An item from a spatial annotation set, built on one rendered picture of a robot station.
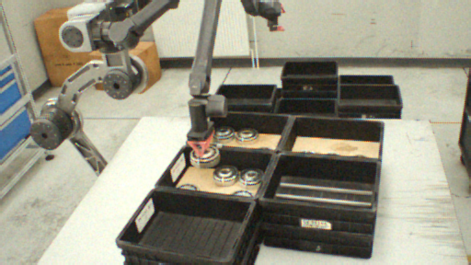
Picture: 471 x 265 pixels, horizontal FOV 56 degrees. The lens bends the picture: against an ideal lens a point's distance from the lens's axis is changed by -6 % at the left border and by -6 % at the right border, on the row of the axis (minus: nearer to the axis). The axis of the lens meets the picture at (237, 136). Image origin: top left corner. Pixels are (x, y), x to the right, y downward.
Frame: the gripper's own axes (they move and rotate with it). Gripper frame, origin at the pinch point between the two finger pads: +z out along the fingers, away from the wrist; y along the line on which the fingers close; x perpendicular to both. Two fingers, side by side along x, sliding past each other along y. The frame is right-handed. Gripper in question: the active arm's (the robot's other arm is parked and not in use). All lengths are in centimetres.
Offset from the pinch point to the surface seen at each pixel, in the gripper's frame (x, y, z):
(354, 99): -37, 155, 58
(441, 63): -108, 336, 104
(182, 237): 2.2, -21.8, 22.5
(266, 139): -9, 46, 23
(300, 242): -36.0, -7.2, 30.0
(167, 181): 17.3, 0.2, 17.0
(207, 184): 5.0, 9.0, 22.9
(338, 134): -40, 51, 20
